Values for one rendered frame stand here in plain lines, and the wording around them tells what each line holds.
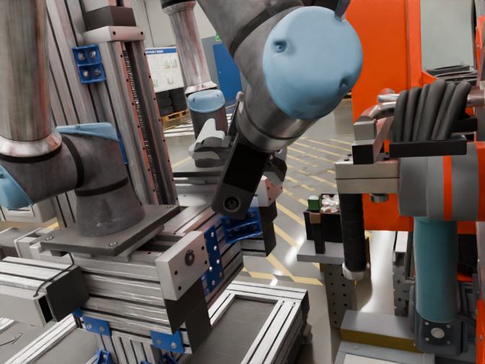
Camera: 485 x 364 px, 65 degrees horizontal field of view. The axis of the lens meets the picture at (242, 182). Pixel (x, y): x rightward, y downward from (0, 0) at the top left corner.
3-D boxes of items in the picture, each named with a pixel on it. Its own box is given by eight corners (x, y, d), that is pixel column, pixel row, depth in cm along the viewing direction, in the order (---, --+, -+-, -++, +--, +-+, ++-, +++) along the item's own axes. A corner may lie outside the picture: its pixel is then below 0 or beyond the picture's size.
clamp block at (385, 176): (400, 194, 54) (398, 158, 53) (336, 194, 58) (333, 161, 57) (402, 183, 59) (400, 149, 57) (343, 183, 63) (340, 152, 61)
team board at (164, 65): (165, 128, 921) (146, 42, 865) (149, 129, 944) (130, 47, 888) (198, 116, 1047) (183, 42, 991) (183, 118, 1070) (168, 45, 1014)
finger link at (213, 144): (212, 149, 57) (255, 148, 51) (208, 160, 57) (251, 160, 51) (189, 136, 54) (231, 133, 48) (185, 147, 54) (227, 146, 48)
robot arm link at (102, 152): (139, 174, 85) (124, 113, 81) (85, 195, 75) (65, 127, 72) (108, 172, 93) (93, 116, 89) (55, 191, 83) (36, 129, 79)
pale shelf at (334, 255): (345, 265, 128) (344, 257, 128) (296, 261, 136) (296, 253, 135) (364, 214, 165) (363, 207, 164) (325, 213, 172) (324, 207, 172)
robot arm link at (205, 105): (194, 139, 120) (185, 94, 116) (193, 132, 133) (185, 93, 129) (232, 131, 121) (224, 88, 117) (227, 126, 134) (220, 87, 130)
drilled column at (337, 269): (354, 329, 159) (345, 238, 146) (330, 326, 163) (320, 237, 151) (357, 315, 167) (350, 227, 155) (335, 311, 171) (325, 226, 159)
